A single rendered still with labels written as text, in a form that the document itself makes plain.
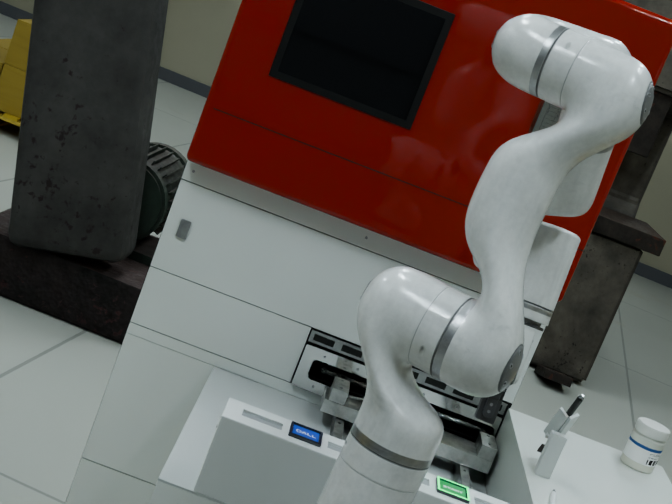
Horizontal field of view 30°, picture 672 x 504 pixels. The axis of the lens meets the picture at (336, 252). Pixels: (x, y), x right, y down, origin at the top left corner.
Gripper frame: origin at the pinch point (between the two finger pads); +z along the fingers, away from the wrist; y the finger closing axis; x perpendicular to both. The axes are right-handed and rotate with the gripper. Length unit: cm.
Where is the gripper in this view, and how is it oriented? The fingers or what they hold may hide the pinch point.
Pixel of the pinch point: (487, 409)
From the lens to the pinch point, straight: 206.8
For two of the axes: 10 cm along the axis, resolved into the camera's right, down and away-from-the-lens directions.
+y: 0.2, 0.1, -10.0
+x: 9.3, 3.6, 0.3
